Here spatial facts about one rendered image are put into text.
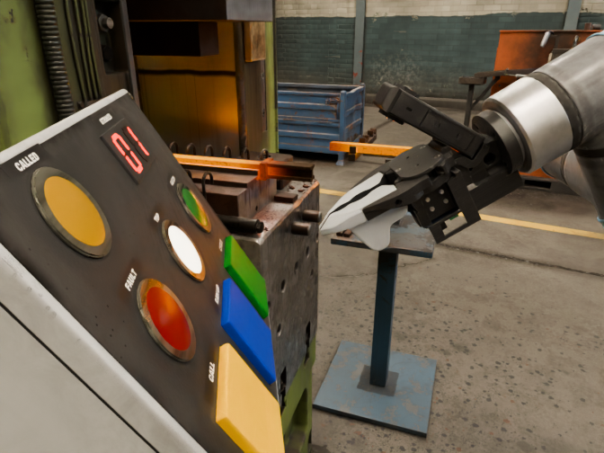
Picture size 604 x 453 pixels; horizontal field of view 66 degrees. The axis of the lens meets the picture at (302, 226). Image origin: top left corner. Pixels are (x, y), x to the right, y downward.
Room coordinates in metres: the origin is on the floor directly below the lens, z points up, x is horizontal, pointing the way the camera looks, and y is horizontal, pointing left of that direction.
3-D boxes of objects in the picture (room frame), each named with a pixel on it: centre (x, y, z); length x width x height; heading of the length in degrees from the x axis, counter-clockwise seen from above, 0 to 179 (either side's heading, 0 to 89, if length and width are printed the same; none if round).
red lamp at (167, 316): (0.25, 0.08, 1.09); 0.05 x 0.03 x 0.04; 162
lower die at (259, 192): (0.96, 0.29, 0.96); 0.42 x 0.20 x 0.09; 72
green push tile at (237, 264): (0.45, 0.06, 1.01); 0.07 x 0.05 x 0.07; 7
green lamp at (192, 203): (0.45, 0.11, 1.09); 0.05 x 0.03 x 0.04; 162
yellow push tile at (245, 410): (0.25, 0.04, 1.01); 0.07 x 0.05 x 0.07; 7
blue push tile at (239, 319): (0.35, 0.05, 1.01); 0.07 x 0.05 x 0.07; 7
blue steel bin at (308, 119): (5.14, 0.00, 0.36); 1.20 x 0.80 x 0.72; 68
